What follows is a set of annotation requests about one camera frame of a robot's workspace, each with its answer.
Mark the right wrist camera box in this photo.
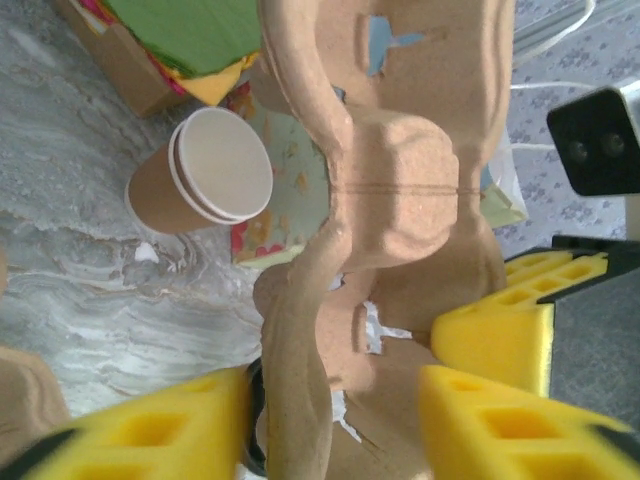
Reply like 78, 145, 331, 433
545, 84, 640, 197

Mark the yellow paper napkin stack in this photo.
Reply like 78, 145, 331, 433
169, 49, 259, 107

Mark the pink paper napkin stack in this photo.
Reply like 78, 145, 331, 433
149, 62, 187, 97

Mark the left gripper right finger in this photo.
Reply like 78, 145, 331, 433
417, 363, 640, 480

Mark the cardboard napkin box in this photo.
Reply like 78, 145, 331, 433
54, 0, 191, 119

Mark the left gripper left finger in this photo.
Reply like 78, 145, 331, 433
9, 369, 252, 480

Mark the green paper napkin stack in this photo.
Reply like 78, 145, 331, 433
102, 0, 262, 77

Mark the painted paper gift bag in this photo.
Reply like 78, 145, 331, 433
222, 0, 601, 266

